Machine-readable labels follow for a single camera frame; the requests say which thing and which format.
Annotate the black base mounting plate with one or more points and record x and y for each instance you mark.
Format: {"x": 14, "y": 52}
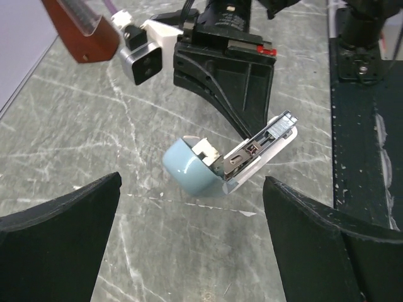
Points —
{"x": 366, "y": 124}

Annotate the brown wooden metronome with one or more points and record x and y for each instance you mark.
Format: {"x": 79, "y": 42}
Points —
{"x": 88, "y": 36}

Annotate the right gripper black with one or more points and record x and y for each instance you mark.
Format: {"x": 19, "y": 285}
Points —
{"x": 218, "y": 59}

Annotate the blue stapler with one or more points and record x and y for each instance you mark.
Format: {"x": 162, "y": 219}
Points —
{"x": 202, "y": 171}

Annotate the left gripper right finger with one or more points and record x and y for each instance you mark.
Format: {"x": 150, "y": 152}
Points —
{"x": 326, "y": 255}

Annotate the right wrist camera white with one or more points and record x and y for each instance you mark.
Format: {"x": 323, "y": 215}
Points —
{"x": 148, "y": 48}

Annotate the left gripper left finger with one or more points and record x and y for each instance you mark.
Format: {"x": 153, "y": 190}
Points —
{"x": 53, "y": 251}

